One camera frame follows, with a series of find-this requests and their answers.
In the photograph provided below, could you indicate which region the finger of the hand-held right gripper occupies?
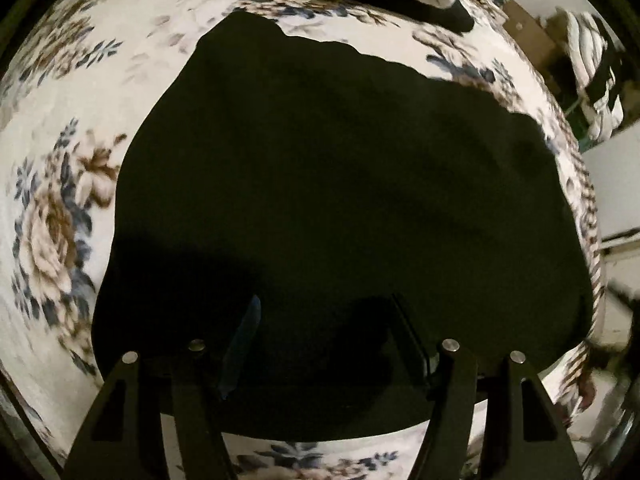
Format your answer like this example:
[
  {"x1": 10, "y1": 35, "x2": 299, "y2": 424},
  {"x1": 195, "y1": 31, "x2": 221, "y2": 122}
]
[{"x1": 606, "y1": 285, "x2": 640, "y2": 313}]

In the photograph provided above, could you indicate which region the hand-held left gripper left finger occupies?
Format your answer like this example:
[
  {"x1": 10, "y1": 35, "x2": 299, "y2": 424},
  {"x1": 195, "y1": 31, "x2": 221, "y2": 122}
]
[{"x1": 62, "y1": 294, "x2": 263, "y2": 480}]

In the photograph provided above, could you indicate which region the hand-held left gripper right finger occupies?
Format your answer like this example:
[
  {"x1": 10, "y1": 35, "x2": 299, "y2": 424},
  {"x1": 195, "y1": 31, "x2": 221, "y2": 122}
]
[{"x1": 390, "y1": 292, "x2": 583, "y2": 480}]

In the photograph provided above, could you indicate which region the black lion print long-sleeve shirt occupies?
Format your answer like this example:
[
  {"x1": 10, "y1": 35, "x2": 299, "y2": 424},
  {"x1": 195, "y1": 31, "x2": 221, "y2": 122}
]
[{"x1": 91, "y1": 14, "x2": 596, "y2": 443}]

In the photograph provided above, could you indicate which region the white wardrobe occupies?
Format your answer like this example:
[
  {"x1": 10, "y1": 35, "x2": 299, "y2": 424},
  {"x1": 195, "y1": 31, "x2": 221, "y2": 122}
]
[{"x1": 582, "y1": 127, "x2": 640, "y2": 256}]

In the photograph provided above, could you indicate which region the large cardboard box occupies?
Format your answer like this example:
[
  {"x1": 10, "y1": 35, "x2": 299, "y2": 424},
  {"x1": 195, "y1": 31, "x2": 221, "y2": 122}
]
[{"x1": 502, "y1": 0, "x2": 558, "y2": 81}]

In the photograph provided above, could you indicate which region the floral bed quilt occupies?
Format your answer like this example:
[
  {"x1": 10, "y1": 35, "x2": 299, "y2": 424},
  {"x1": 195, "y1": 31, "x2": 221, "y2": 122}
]
[{"x1": 0, "y1": 0, "x2": 601, "y2": 480}]

